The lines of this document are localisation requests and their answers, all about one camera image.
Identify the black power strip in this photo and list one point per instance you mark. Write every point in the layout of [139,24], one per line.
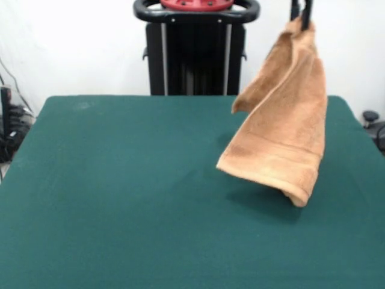
[5,105]

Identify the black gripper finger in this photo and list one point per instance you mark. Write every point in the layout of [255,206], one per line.
[295,9]
[306,13]

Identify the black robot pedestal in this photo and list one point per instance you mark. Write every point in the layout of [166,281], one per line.
[195,60]

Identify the tan terry cloth towel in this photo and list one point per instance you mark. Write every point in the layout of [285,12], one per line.
[285,126]

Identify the dark green table cloth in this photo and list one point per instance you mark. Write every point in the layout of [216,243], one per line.
[45,241]

